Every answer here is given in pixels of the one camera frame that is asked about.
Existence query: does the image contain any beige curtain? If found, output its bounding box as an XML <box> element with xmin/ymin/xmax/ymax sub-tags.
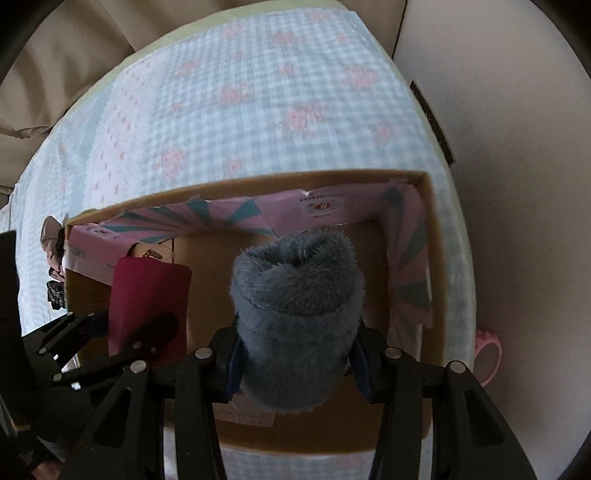
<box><xmin>1</xmin><ymin>4</ymin><xmax>412</xmax><ymax>217</ymax></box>

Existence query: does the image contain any dark bed frame edge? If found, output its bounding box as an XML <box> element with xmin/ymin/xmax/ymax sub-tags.
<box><xmin>410</xmin><ymin>81</ymin><xmax>455</xmax><ymax>167</ymax></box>

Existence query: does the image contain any cardboard box with pink flaps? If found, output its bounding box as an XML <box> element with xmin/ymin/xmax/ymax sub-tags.
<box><xmin>64</xmin><ymin>170</ymin><xmax>447</xmax><ymax>455</ymax></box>

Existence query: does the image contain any dusty pink fabric garment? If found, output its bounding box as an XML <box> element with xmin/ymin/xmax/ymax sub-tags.
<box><xmin>40</xmin><ymin>216</ymin><xmax>65</xmax><ymax>282</ymax></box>

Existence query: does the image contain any pink plastic cup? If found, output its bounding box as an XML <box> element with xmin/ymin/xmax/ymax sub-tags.
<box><xmin>473</xmin><ymin>330</ymin><xmax>503</xmax><ymax>387</ymax></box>

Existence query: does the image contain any blue pink checkered blanket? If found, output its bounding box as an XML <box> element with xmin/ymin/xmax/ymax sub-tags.
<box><xmin>1</xmin><ymin>1</ymin><xmax>476</xmax><ymax>365</ymax></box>

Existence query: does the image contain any green mattress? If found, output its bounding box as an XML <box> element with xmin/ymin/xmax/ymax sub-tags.
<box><xmin>64</xmin><ymin>0</ymin><xmax>352</xmax><ymax>116</ymax></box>

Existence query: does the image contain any magenta leather pouch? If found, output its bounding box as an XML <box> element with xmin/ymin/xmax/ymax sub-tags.
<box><xmin>108</xmin><ymin>257</ymin><xmax>192</xmax><ymax>366</ymax></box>

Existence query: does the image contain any black scrunchie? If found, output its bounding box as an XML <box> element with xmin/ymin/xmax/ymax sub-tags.
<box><xmin>46</xmin><ymin>280</ymin><xmax>66</xmax><ymax>310</ymax></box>

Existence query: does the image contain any blue-grey fuzzy sock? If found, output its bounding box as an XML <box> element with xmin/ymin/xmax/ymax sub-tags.
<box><xmin>230</xmin><ymin>230</ymin><xmax>365</xmax><ymax>412</ymax></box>

